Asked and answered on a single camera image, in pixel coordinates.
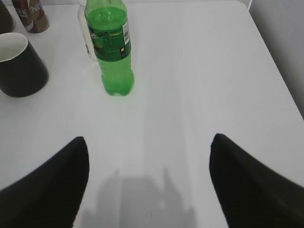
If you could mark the green sprite bottle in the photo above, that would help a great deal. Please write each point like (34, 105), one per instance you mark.
(108, 26)

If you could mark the brown coffee bottle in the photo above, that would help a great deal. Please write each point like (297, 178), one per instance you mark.
(32, 15)

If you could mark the black mug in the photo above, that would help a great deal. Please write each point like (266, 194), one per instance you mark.
(22, 71)

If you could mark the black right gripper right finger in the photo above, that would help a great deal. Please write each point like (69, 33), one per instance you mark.
(252, 195)

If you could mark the cola bottle yellow cap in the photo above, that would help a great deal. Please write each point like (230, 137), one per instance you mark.
(6, 22)

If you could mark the white milk bottle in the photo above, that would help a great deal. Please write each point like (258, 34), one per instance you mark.
(85, 30)

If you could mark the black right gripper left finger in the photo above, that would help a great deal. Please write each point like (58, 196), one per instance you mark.
(50, 196)

